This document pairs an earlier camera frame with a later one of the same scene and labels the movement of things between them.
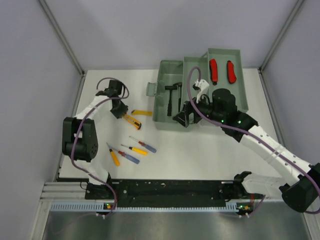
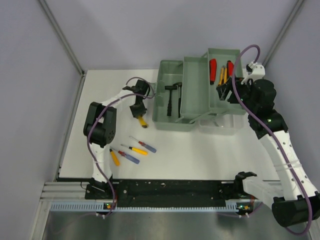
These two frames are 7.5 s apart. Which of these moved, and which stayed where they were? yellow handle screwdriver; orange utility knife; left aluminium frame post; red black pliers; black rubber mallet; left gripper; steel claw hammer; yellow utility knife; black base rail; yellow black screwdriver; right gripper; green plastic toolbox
Moved: left gripper; yellow utility knife; orange utility knife; right gripper
Stayed: black base rail; left aluminium frame post; green plastic toolbox; yellow handle screwdriver; yellow black screwdriver; black rubber mallet; red black pliers; steel claw hammer
